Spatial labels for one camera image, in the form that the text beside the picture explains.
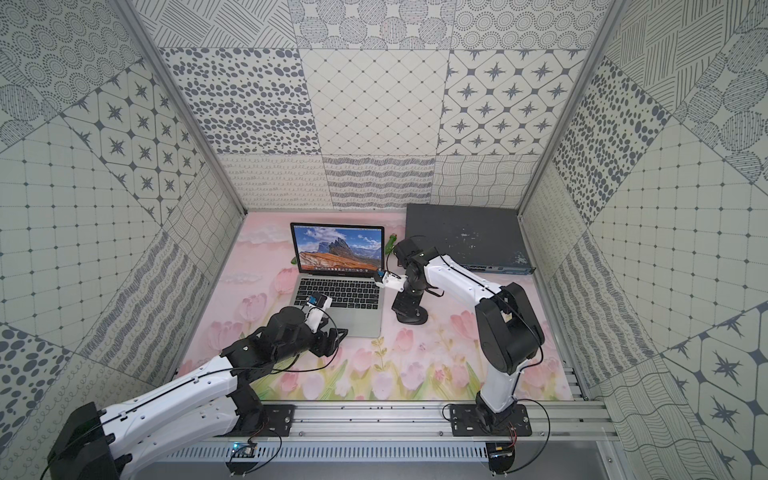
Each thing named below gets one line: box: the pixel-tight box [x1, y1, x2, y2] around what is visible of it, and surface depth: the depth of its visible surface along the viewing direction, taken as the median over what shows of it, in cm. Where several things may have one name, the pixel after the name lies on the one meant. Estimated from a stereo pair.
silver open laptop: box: [290, 223, 385, 338], surface depth 97 cm
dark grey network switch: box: [405, 204, 536, 275], surface depth 114 cm
